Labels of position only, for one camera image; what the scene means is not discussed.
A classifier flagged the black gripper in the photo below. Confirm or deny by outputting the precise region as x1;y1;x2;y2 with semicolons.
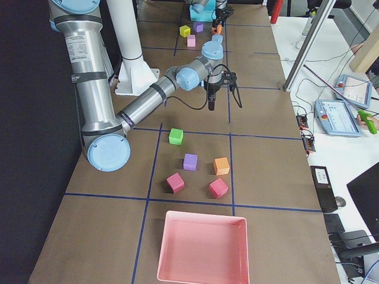
206;71;222;111
212;8;234;27

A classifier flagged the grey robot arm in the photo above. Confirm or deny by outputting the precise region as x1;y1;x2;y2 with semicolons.
49;1;223;172
185;0;234;33

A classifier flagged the orange foam block left side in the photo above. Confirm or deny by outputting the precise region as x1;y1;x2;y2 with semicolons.
211;24;223;35

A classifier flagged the orange foam block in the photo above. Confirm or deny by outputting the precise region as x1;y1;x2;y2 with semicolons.
211;24;223;35
213;157;230;176

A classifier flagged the teal plastic bin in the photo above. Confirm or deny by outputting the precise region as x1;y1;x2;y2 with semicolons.
189;0;216;22

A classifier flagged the purple foam block left side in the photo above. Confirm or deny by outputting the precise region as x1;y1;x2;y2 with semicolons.
193;22;204;33

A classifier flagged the purple foam block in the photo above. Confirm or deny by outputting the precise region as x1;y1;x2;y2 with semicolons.
193;22;204;33
183;153;198;171

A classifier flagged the pink foam block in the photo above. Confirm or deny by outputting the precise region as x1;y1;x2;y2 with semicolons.
187;35;196;47

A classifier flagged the yellow foam block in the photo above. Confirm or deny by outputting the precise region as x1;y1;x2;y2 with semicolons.
179;25;191;38

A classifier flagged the green foam block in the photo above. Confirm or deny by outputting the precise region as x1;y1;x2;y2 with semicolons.
169;128;184;146

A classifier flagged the red fire extinguisher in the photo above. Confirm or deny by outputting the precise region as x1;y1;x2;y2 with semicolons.
270;0;284;24

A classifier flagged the purple foam block right side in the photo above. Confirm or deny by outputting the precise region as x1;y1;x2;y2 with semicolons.
183;153;198;171

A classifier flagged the orange foam block right side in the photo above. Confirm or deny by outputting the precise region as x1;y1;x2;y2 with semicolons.
213;157;230;176

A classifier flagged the crimson foam block upper right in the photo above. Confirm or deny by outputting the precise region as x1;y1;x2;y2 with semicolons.
208;178;229;199

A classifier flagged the crimson foam block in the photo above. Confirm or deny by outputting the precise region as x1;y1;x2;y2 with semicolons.
208;178;229;199
166;173;185;193

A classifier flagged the crimson foam block lower right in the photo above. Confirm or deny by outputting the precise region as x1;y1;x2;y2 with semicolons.
166;173;185;193

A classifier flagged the black connector box left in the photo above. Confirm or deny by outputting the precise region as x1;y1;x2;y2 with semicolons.
296;114;309;130

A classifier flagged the black connector box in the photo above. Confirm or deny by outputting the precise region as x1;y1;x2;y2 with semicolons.
296;114;309;130
301;130;316;155

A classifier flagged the black connector box right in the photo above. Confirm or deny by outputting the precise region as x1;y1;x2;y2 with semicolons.
301;130;316;155

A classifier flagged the teach pendant near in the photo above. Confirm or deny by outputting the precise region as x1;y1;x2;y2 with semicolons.
314;99;362;137

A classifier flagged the teach pendant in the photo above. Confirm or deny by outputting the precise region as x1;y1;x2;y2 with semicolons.
335;74;373;109
314;99;362;137

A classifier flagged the pink plastic tray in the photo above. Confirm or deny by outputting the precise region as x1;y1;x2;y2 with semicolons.
157;211;250;283

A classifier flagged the black box with label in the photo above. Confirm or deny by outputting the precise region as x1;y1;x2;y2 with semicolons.
310;166;338;213

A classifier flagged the teach pendant far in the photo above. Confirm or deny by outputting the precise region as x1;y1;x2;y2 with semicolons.
335;74;373;109

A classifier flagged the green handheld tool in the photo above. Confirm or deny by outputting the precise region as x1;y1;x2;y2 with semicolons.
356;110;378;134

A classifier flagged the black monitor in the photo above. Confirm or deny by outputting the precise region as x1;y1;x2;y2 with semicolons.
347;166;379;241

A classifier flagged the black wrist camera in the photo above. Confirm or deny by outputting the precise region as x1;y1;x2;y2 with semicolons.
221;70;237;89

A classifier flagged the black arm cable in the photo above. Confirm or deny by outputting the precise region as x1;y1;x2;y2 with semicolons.
164;63;243;111

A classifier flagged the aluminium profile post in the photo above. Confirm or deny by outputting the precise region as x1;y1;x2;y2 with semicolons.
283;0;336;92

